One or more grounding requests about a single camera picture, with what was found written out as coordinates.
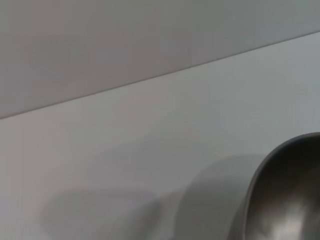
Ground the stainless steel mixing bowl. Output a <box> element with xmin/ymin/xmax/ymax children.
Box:
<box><xmin>243</xmin><ymin>131</ymin><xmax>320</xmax><ymax>240</ymax></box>

